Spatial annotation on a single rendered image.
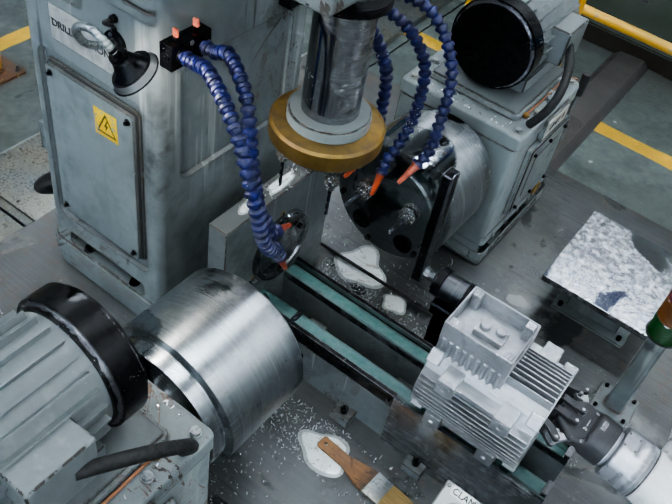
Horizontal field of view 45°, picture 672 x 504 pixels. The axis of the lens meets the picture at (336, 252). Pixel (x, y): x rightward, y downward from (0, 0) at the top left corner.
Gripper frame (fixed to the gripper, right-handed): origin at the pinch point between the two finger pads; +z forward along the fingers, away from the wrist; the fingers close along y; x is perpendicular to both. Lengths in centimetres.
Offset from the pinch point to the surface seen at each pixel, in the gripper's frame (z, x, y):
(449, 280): 16.1, 5.2, -12.4
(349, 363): 20.6, 17.2, 6.9
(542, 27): 33, -21, -55
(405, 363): 13.7, 20.1, -2.9
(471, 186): 24.7, 0.5, -30.9
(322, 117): 41.5, -24.4, 4.4
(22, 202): 131, 83, -9
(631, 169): 8, 109, -225
